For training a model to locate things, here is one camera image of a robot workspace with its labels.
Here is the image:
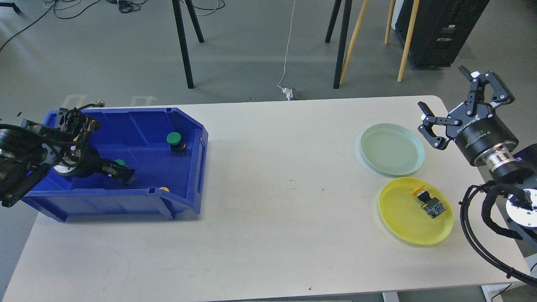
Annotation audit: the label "yellow plate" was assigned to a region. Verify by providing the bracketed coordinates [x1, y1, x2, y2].
[378, 177, 454, 245]

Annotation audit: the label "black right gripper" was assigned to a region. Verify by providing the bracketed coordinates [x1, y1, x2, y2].
[417, 66, 520, 167]

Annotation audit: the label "yellow push button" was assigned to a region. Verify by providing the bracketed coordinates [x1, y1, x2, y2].
[412, 185, 446, 219]

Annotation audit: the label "black floor cables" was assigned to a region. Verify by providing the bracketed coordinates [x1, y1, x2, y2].
[0, 0, 227, 53]

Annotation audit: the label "white cable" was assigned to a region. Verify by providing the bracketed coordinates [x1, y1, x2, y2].
[277, 0, 297, 89]

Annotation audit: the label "black cabinet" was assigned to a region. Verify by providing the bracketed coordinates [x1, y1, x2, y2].
[409, 0, 489, 69]

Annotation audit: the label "green push button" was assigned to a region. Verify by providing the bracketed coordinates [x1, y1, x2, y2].
[166, 132, 187, 157]
[114, 159, 126, 167]

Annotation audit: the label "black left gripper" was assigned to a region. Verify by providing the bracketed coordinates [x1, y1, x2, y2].
[52, 146, 136, 186]

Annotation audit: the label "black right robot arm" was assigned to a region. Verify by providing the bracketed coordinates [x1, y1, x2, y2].
[418, 66, 536, 286]

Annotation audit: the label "blue plastic bin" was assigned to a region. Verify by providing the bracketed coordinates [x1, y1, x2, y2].
[21, 108, 209, 222]

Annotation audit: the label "white power adapter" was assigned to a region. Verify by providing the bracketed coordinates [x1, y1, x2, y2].
[279, 87, 306, 101]

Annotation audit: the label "green push button back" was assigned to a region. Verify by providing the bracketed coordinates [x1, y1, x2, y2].
[166, 132, 187, 157]

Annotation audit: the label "black stand legs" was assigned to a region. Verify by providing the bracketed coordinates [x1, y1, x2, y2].
[325, 0, 353, 89]

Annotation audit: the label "green push button front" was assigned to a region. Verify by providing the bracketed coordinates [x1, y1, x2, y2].
[114, 159, 126, 167]

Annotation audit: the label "wooden stand legs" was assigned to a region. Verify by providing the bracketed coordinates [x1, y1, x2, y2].
[335, 0, 420, 89]

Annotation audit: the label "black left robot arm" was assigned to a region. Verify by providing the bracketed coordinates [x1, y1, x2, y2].
[0, 101, 136, 208]

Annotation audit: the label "black tripod left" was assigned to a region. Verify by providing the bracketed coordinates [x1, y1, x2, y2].
[172, 0, 204, 89]

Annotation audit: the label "light green plate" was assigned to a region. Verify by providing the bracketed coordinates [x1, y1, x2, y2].
[359, 123, 425, 177]

